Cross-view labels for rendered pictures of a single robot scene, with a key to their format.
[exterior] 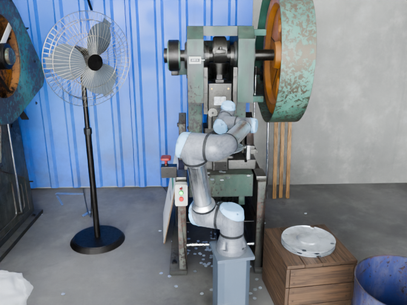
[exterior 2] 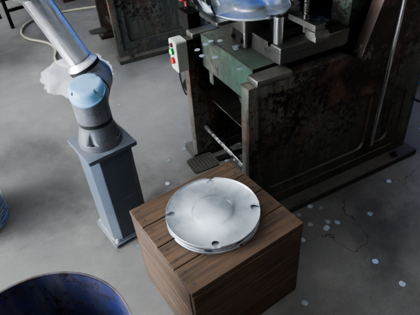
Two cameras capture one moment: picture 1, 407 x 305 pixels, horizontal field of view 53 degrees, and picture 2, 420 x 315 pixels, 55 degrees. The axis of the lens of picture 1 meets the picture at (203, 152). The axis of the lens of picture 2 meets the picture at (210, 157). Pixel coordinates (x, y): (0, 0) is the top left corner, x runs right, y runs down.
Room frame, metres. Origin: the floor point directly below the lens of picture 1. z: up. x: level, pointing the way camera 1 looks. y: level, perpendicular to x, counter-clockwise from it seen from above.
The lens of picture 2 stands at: (1.65, -1.37, 1.29)
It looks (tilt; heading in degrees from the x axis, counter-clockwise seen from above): 39 degrees down; 67
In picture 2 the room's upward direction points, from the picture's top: 5 degrees counter-clockwise
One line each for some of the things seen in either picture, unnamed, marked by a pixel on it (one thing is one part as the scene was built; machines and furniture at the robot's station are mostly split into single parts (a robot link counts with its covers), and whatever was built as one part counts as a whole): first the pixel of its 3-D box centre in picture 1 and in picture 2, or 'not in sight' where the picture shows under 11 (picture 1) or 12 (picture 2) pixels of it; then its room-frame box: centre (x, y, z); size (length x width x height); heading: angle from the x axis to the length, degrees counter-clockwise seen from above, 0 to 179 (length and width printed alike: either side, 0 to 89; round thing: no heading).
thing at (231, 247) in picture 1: (231, 239); (97, 129); (1.76, -0.14, 0.50); 0.15 x 0.15 x 0.10
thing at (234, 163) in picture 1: (218, 157); (277, 26); (2.52, -0.10, 0.68); 0.45 x 0.30 x 0.06; 92
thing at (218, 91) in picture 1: (219, 103); not in sight; (2.48, -0.10, 1.04); 0.17 x 0.15 x 0.30; 2
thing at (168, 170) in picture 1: (169, 178); (190, 29); (2.28, 0.21, 0.62); 0.10 x 0.06 x 0.20; 92
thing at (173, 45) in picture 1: (178, 58); not in sight; (2.53, 0.15, 1.31); 0.22 x 0.12 x 0.22; 2
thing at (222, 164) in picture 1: (220, 160); (238, 26); (2.35, -0.10, 0.72); 0.25 x 0.14 x 0.14; 2
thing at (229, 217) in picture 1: (230, 218); (89, 99); (1.76, -0.13, 0.62); 0.13 x 0.12 x 0.14; 69
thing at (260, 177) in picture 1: (254, 180); (346, 96); (2.67, -0.36, 0.45); 0.92 x 0.12 x 0.90; 2
